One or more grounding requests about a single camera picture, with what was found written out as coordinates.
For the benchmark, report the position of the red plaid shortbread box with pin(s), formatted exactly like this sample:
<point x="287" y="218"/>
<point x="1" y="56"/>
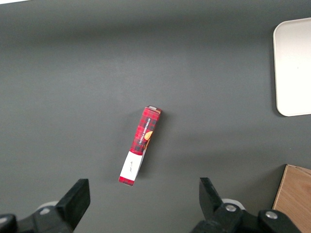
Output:
<point x="143" y="136"/>

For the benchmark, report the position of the wooden two-drawer cabinet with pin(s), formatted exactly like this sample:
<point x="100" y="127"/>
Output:
<point x="295" y="194"/>

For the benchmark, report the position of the beige rectangular tray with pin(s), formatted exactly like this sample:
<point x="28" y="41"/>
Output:
<point x="294" y="68"/>

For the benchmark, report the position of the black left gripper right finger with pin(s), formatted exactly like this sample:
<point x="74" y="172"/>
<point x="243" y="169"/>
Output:
<point x="213" y="211"/>

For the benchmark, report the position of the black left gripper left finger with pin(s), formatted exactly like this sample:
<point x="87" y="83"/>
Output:
<point x="73" y="201"/>

